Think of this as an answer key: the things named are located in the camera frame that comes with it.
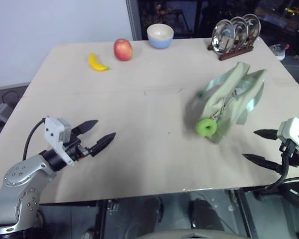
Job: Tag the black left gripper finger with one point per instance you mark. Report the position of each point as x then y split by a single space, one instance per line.
86 126
103 143

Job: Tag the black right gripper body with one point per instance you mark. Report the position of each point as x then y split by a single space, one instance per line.
293 154

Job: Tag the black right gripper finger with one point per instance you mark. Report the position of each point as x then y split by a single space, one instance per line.
262 161
267 134

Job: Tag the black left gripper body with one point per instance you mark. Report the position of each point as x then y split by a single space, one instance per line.
76 150

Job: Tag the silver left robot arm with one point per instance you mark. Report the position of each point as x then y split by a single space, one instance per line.
20 174

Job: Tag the light green fabric bag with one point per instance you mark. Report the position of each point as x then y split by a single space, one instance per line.
221 99

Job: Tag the yellow banana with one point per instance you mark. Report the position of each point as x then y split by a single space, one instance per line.
94 63

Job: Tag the clear plastic bottle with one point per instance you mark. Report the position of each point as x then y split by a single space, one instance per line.
279 52

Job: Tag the grey box device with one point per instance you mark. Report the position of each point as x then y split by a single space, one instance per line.
0 112

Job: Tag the red apple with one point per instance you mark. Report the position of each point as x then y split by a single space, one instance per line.
123 49

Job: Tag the dark wooden plate rack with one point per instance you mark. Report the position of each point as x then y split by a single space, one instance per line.
235 53

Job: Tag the grey rounded robot body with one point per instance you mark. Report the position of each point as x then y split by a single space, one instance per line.
189 234

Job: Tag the round metal plate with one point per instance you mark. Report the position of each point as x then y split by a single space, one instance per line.
241 27
223 37
254 23

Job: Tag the blue and cream bowl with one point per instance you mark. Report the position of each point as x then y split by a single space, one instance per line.
160 39

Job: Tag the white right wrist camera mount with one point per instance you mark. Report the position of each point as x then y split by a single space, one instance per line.
295 129

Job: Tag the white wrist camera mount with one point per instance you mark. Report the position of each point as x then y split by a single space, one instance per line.
53 129
295 129

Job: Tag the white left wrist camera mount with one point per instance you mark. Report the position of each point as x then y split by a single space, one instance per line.
53 129

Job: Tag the black table frame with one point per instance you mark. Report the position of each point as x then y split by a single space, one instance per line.
242 206

